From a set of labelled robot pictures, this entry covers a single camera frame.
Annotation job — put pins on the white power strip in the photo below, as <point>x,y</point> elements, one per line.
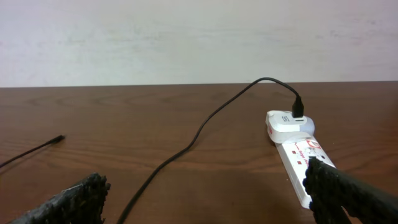
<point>295,157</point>

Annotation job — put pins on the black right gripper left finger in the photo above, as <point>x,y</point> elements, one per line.
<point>81,203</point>

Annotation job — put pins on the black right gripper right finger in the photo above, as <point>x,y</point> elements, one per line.
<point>336,196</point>

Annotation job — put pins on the white USB charger plug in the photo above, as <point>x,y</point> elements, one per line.
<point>282,127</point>

